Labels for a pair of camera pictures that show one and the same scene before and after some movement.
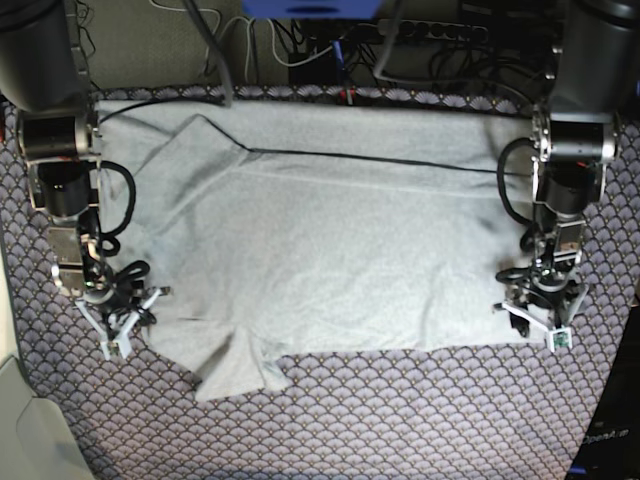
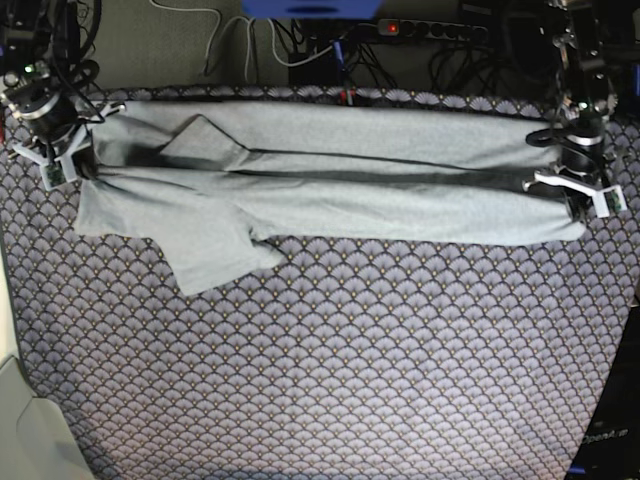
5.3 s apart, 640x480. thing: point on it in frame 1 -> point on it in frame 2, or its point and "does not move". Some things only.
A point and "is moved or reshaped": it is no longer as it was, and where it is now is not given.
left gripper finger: x=519 y=323 -> x=579 y=203
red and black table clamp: x=342 y=97 does not move
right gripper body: x=119 y=297 -> x=51 y=115
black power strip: x=436 y=29 does not move
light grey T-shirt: x=267 y=230 is moved or reshaped
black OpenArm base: x=612 y=448 does not move
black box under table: x=319 y=71 does not move
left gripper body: x=546 y=284 -> x=582 y=143
